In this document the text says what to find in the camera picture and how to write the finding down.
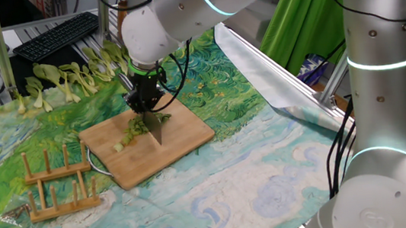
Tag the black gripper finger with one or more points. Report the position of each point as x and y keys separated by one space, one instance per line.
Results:
x=134 y=102
x=158 y=101

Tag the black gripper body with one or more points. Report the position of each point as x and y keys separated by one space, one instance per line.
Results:
x=146 y=90

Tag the green pakchoi with long stem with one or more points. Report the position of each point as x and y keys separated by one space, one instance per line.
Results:
x=164 y=117

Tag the steel cleaver knife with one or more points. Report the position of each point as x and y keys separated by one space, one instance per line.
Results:
x=154 y=127

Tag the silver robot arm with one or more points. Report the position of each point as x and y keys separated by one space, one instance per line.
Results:
x=387 y=185

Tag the cut pakchoi stem piece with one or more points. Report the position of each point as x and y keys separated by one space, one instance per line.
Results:
x=139 y=122
x=126 y=139
x=118 y=147
x=130 y=133
x=135 y=128

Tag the cut pakchoi leaf piece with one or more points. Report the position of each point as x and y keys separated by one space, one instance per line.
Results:
x=144 y=130

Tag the spare green pakchoi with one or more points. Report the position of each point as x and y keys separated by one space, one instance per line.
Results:
x=47 y=73
x=80 y=80
x=114 y=52
x=47 y=106
x=38 y=98
x=97 y=74
x=21 y=108
x=103 y=62

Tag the wooden cutting board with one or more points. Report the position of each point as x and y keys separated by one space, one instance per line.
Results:
x=190 y=138

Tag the cardboard box with orange tape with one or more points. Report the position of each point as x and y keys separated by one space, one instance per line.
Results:
x=120 y=20

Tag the black computer keyboard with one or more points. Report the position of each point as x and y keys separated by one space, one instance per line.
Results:
x=56 y=36

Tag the wooden peg dish rack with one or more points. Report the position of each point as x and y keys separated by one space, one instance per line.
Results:
x=56 y=173

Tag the painted landscape tablecloth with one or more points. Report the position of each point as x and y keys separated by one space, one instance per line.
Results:
x=234 y=187

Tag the black desk mat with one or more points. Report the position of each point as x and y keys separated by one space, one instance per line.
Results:
x=19 y=67

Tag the blue white patterned bag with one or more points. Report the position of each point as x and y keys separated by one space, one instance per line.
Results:
x=311 y=69

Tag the clear plastic bag of screws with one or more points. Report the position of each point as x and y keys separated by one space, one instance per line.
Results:
x=13 y=214

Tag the green curtain cloth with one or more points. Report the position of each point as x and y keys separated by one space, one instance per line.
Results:
x=312 y=32

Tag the slanted aluminium frame beam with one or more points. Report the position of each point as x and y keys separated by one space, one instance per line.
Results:
x=333 y=76

